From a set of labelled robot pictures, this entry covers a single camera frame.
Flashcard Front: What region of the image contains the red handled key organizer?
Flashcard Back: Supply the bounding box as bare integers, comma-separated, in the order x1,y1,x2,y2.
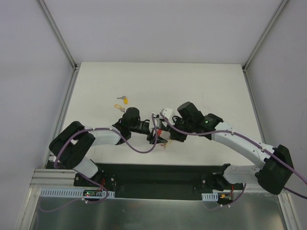
157,129,170,149

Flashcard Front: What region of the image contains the key with solid yellow tag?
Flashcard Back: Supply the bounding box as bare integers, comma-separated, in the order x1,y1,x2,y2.
117,96,129,104

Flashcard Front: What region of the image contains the key with yellow window tag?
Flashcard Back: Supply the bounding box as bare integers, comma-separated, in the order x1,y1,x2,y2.
114,104,126,113

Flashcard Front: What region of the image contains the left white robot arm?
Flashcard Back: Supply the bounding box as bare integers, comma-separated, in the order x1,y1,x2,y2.
49,107,159,186

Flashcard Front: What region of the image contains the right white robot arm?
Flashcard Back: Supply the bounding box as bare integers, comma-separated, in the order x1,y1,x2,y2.
161,102,293,195

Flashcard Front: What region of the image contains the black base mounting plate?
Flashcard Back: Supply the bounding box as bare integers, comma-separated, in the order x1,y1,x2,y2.
45,160,248,200

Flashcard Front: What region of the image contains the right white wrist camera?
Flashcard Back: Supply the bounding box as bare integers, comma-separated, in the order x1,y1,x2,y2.
161,108,176,124

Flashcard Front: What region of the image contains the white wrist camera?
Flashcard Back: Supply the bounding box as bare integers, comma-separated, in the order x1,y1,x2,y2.
161,108,176,124
149,113,165,130

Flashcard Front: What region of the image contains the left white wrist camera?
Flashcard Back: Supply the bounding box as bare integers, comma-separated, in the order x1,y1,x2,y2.
149,113,165,130

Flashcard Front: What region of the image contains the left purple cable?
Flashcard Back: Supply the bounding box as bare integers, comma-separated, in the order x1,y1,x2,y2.
54,114,159,211

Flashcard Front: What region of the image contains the purple cable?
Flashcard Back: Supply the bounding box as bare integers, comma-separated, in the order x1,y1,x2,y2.
159,112,307,211
54,114,159,211

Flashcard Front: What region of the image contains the right white cable duct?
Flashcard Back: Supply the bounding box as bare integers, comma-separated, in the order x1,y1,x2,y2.
201,192,219,202

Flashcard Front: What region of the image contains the white cable duct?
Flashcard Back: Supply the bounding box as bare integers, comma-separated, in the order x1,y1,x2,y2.
40,188,115,199
201,192,219,202

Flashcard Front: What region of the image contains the right aluminium table rail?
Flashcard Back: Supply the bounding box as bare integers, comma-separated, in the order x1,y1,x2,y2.
242,69,266,144

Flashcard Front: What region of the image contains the aluminium table rail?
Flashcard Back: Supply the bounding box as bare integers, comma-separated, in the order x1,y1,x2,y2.
42,65,80,169
242,69,266,144

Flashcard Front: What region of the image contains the right aluminium frame post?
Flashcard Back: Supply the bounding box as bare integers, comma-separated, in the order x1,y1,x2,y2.
242,0,290,73

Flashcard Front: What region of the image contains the aluminium frame post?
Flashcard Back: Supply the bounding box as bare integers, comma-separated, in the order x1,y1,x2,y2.
242,0,290,73
36,0,79,70

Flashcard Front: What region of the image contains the left aluminium table rail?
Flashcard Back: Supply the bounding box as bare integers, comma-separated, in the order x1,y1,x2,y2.
42,65,80,169

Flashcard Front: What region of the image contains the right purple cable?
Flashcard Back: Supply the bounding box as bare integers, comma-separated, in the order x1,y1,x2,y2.
159,112,307,211

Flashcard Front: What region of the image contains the front aluminium extrusion rail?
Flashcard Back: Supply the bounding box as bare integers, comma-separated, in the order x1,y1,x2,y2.
30,169,76,188

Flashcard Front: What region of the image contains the left white cable duct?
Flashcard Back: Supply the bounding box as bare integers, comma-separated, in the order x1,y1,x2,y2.
40,188,115,199

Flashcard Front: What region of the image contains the left aluminium frame post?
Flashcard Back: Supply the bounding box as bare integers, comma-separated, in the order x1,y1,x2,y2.
36,0,79,70

